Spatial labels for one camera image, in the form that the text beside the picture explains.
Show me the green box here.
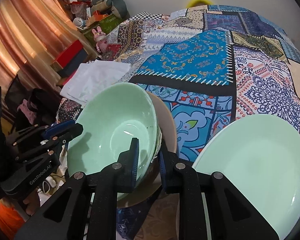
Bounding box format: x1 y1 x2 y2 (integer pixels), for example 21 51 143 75
83 14 123 41

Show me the pink cloth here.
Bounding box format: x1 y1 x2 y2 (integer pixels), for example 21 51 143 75
18 99 37 121

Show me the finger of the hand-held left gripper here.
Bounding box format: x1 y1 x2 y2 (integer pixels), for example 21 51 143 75
13 124 84 164
5 119 76 142

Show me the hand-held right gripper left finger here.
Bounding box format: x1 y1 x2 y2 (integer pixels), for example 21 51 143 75
13 137 140 240

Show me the beige plate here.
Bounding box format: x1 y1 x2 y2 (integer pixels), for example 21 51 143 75
115 91 177 208

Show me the green plate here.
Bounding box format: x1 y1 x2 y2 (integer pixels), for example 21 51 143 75
191 115 300 240

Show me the orange curtain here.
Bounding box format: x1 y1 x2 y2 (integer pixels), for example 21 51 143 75
0 0 78 90

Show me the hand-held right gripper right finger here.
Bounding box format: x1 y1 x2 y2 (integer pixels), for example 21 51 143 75
158 140 279 240

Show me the white folded cloth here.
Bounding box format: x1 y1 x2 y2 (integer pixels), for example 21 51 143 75
61 59 132 105

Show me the pink bunny toy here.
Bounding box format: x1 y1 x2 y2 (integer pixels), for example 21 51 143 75
92 26 108 53

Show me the grey plush toy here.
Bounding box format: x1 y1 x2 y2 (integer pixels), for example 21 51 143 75
91 0 131 18

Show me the orange bag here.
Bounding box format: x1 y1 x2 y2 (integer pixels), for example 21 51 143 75
0 200 25 233

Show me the green bowl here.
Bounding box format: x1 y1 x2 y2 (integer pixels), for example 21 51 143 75
67 82 163 201

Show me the patchwork printed cloth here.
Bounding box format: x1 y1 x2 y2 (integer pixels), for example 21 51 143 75
57 4 300 240

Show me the yellow round object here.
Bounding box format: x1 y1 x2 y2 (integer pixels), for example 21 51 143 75
186 0 213 8

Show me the black chair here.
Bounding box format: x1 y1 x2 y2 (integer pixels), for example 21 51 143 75
5 75 61 133

